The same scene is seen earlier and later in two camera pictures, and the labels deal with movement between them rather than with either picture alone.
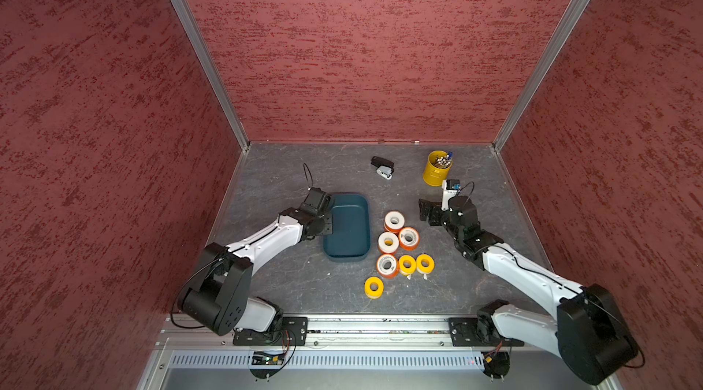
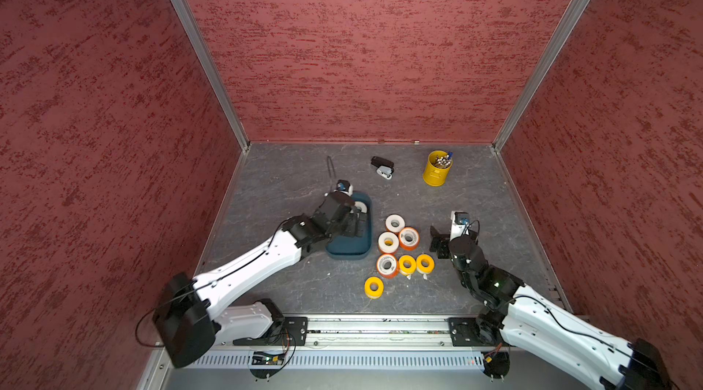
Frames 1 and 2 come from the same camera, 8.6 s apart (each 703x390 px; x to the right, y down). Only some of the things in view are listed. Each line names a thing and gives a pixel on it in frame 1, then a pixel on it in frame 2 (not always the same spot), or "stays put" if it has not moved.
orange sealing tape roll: x=387 y=243 stays put
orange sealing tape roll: x=394 y=222 stays put
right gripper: x=435 y=210 → x=442 y=240
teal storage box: x=351 y=238 stays put
